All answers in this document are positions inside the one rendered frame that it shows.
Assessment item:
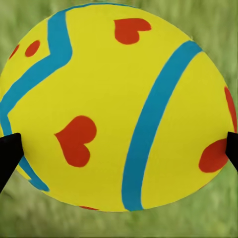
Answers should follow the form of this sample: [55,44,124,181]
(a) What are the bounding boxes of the easter egg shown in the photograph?
[0,2,237,212]

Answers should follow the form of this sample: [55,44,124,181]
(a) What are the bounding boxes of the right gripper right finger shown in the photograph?
[226,131,238,171]

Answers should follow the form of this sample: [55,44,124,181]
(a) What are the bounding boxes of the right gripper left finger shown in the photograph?
[0,133,24,193]

